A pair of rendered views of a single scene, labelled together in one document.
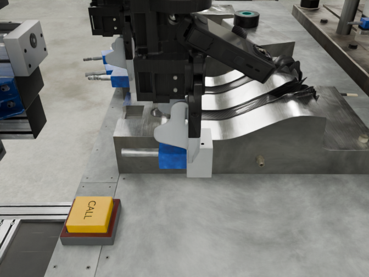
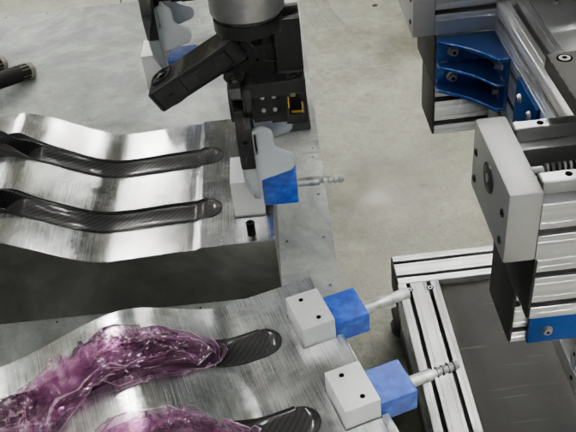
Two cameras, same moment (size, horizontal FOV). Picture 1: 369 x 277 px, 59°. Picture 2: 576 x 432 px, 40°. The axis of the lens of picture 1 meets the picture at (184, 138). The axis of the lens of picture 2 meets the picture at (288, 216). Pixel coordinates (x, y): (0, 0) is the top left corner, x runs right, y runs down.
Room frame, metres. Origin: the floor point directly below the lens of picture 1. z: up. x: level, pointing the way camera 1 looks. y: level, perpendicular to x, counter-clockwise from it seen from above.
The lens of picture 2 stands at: (1.40, 0.16, 1.48)
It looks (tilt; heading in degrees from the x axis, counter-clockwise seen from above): 40 degrees down; 181
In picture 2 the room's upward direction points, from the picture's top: 7 degrees counter-clockwise
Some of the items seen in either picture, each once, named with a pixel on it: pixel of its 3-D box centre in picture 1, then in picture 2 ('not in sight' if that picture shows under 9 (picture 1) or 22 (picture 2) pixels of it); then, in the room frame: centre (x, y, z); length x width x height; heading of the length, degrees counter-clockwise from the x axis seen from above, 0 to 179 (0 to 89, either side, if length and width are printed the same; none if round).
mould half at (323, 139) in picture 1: (241, 109); (78, 206); (0.60, -0.12, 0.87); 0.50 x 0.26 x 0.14; 90
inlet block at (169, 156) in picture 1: (166, 152); (190, 60); (0.37, 0.03, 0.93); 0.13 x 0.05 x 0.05; 90
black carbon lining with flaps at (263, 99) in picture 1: (235, 87); (78, 178); (0.61, -0.11, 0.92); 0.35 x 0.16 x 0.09; 90
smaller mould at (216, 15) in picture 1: (209, 17); not in sight; (1.41, -0.11, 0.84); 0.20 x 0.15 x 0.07; 90
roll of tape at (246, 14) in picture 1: (246, 18); not in sight; (1.06, -0.20, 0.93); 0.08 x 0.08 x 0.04
